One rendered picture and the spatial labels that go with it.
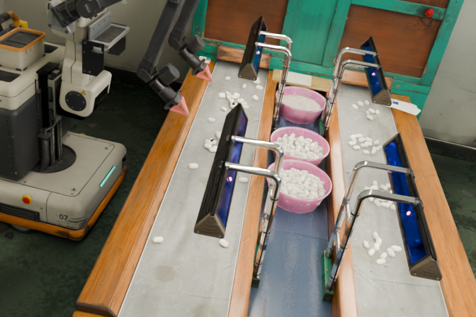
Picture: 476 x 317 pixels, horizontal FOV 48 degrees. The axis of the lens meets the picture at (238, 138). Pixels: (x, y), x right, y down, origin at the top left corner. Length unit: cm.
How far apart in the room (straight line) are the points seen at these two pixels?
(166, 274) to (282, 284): 39
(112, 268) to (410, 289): 95
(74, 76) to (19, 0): 207
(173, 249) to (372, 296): 65
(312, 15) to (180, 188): 133
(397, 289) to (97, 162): 171
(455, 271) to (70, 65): 177
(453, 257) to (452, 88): 218
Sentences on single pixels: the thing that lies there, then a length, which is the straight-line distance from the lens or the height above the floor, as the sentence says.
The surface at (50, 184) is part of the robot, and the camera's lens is 278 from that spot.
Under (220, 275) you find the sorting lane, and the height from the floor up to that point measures 74.
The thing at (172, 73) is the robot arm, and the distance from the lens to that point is 214.
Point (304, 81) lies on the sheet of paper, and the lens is 293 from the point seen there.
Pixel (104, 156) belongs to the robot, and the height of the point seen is 28.
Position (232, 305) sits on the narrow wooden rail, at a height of 76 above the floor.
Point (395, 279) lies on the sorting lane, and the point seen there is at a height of 74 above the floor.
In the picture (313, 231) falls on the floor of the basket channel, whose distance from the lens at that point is 205.
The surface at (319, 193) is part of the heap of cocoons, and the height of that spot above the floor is 72.
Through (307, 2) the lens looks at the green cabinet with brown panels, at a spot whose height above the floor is 117.
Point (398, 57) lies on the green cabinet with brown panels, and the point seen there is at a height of 97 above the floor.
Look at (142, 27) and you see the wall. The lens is 412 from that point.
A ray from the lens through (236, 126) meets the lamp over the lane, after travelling 171.
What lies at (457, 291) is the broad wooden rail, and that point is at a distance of 192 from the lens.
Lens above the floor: 197
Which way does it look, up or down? 31 degrees down
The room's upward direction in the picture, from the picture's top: 10 degrees clockwise
